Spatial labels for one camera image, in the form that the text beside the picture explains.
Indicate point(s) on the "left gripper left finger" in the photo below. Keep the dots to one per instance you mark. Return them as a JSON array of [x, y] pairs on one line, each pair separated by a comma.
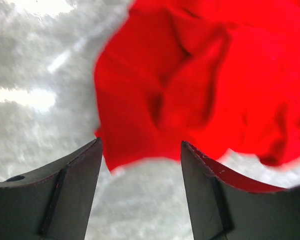
[[54, 201]]

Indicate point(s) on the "red t shirt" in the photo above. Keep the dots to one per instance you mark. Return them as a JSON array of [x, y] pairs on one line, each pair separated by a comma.
[[222, 75]]

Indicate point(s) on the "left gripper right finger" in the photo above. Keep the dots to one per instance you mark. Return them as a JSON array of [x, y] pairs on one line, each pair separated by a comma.
[[224, 204]]

